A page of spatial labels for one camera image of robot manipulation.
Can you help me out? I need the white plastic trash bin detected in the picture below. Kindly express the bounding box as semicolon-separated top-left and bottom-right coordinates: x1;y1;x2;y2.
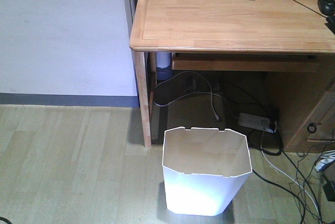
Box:
162;127;252;216

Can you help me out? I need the wooden keyboard tray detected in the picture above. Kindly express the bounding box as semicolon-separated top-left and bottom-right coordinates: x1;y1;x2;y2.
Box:
172;53;320;73

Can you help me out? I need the white power strip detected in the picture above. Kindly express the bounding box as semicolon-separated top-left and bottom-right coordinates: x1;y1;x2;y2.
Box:
238;113;277;133

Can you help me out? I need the wooden desk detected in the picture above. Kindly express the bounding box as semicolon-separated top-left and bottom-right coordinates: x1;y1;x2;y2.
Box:
130;0;334;152

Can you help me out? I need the black computer mouse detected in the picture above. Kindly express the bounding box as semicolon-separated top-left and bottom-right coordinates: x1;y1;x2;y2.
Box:
318;0;334;16

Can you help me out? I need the white cable under desk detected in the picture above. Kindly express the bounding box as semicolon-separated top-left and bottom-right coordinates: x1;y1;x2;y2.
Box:
153;71;239;122

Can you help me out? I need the black cable on floor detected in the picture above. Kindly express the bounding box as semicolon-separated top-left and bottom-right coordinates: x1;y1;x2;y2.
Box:
251;129;335;224

